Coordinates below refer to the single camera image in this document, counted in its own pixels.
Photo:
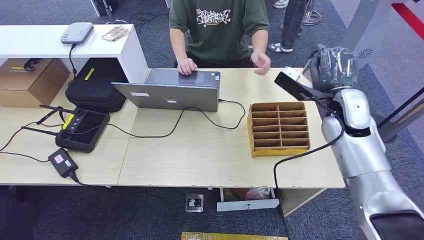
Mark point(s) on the person's left hand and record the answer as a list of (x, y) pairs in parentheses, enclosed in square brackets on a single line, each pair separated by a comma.
[(262, 63)]

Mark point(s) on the person's right hand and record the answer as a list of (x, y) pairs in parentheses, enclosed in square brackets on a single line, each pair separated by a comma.
[(187, 67)]

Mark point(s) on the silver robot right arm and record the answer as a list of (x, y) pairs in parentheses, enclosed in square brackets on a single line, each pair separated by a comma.
[(361, 149)]

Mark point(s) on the person's left forearm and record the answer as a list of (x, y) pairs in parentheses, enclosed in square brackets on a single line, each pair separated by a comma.
[(260, 41)]

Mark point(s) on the person's right forearm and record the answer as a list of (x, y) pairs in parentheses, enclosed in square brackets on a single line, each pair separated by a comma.
[(180, 44)]

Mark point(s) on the standing person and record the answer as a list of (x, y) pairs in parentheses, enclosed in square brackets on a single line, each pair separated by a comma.
[(293, 23)]

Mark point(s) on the wooden slotted card holder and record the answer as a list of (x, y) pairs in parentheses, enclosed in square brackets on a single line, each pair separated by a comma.
[(280, 129)]

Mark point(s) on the grey laptop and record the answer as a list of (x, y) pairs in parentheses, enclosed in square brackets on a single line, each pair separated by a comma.
[(169, 96)]

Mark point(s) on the metal chair base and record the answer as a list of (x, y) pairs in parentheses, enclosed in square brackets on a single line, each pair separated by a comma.
[(313, 16)]

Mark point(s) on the brown snack packet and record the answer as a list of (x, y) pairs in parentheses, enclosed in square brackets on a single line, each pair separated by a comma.
[(115, 33)]

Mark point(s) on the black zip carrying case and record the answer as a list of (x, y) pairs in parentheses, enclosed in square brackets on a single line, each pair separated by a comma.
[(96, 84)]

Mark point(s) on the metal stand legs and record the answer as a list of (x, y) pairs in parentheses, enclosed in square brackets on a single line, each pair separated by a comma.
[(104, 8)]

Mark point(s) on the grey router box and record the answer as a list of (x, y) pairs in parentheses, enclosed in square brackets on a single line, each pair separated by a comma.
[(76, 33)]

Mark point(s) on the black controller with antennas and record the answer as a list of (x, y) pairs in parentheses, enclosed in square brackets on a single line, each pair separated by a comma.
[(82, 132)]

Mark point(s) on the silver floor socket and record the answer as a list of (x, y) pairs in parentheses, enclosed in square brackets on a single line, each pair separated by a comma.
[(194, 202)]

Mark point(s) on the white drawer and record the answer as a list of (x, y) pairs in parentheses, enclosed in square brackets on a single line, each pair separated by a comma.
[(246, 203)]

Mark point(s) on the white desk shelf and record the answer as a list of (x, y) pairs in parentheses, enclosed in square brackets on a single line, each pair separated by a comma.
[(39, 41)]

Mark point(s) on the black power adapter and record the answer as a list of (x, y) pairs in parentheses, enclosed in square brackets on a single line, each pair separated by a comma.
[(63, 162)]

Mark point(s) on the brown cardboard box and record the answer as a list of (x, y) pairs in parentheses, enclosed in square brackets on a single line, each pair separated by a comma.
[(30, 86)]

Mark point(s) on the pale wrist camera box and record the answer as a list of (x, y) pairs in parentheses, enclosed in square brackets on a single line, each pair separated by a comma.
[(292, 73)]

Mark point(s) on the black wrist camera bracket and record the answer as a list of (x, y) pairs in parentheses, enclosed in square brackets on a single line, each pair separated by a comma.
[(291, 86)]

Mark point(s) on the black metal rail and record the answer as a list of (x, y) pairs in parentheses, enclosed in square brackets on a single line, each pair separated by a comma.
[(400, 119)]

